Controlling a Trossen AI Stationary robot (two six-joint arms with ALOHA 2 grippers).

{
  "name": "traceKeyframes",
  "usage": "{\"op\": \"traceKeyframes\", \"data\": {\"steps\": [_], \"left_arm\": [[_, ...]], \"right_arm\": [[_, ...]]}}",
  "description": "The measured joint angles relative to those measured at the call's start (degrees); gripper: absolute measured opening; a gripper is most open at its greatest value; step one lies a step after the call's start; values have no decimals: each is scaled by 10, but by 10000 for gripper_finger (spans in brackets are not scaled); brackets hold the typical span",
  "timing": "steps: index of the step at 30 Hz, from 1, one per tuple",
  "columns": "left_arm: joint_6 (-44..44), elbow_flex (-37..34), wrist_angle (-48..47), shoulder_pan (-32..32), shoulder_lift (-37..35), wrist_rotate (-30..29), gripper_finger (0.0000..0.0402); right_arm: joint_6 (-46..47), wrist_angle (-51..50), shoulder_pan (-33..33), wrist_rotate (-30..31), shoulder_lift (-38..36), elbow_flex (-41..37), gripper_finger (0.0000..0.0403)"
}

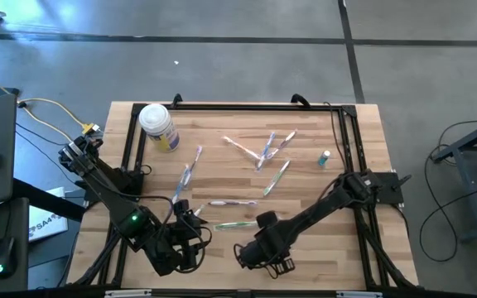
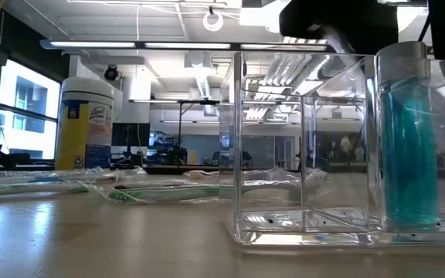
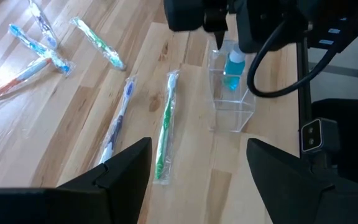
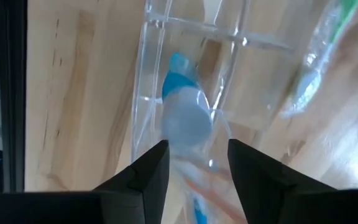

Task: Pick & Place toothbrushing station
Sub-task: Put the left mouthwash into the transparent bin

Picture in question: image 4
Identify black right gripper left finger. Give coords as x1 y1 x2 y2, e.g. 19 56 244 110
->
0 139 170 224

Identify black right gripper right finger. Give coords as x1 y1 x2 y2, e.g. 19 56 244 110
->
227 138 358 224

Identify orange toothbrush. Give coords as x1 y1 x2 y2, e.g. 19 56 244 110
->
183 176 249 224

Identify blue toothbrush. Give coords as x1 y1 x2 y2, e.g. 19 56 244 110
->
192 197 208 224

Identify small blue mouthwash bottle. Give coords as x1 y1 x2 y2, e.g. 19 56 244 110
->
160 52 214 151

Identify green toothbrush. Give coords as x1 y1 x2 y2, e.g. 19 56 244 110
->
280 0 358 118

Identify clear acrylic organizer box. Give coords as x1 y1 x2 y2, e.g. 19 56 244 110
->
130 0 296 224

